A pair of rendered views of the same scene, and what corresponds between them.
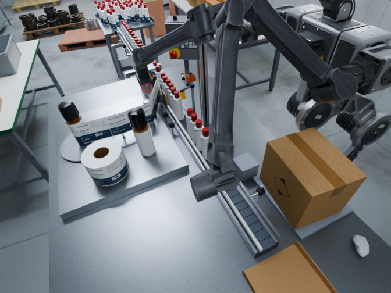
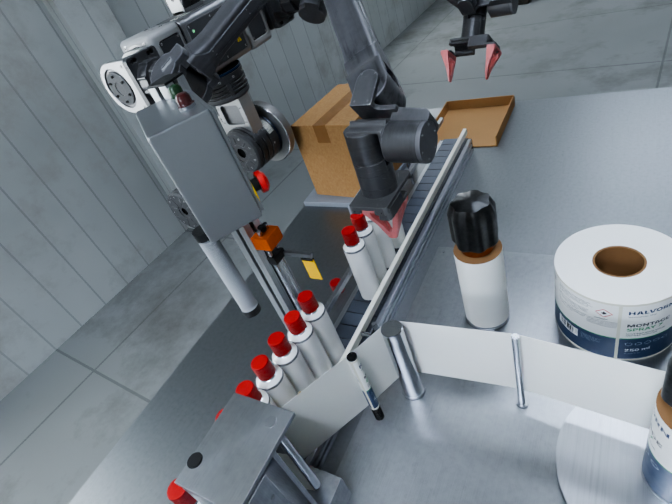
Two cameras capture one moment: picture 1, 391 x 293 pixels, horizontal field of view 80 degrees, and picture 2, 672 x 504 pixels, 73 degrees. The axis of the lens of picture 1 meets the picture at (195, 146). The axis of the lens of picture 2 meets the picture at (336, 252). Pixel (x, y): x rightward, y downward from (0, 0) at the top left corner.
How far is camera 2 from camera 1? 1.63 m
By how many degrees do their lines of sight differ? 80
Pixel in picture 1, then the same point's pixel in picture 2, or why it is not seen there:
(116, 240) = (651, 216)
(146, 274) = (615, 171)
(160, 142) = (440, 321)
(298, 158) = not seen: hidden behind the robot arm
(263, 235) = (446, 146)
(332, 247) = not seen: hidden behind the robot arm
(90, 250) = not seen: outside the picture
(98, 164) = (637, 234)
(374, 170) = (191, 313)
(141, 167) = (530, 284)
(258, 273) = (482, 141)
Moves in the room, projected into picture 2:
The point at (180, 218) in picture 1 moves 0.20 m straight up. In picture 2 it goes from (521, 205) to (516, 141)
